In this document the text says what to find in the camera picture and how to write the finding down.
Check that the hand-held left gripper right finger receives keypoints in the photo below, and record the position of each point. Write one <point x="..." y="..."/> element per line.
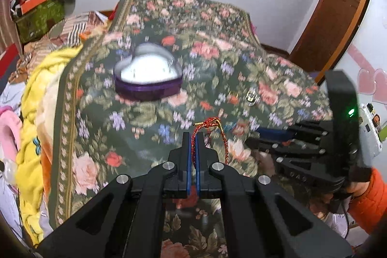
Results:
<point x="198" y="155"/>

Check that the brown wooden door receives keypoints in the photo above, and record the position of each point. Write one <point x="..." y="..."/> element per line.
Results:
<point x="332" y="16"/>

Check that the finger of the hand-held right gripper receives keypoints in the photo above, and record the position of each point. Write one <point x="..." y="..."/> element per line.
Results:
<point x="302" y="161"/>
<point x="276" y="133"/>

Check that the orange box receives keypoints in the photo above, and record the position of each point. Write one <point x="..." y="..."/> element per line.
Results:
<point x="34" y="1"/>

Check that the green patterned box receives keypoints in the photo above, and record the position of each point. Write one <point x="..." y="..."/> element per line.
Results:
<point x="40" y="17"/>

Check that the brown striped blanket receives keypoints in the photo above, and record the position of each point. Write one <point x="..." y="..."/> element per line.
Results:
<point x="75" y="31"/>

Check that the purple heart-shaped box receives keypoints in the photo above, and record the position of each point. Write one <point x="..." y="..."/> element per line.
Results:
<point x="148" y="75"/>

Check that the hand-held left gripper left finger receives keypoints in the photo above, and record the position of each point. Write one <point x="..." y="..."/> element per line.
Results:
<point x="189" y="152"/>

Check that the pink heart wall sticker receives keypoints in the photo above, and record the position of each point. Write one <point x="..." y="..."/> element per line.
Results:
<point x="370" y="76"/>

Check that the pink plush cloth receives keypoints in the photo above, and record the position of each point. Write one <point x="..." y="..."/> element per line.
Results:
<point x="9" y="137"/>

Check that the yellow blanket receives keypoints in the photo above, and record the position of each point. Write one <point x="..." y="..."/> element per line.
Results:
<point x="33" y="125"/>

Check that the green floral blanket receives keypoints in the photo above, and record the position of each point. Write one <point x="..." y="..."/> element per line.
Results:
<point x="193" y="34"/>

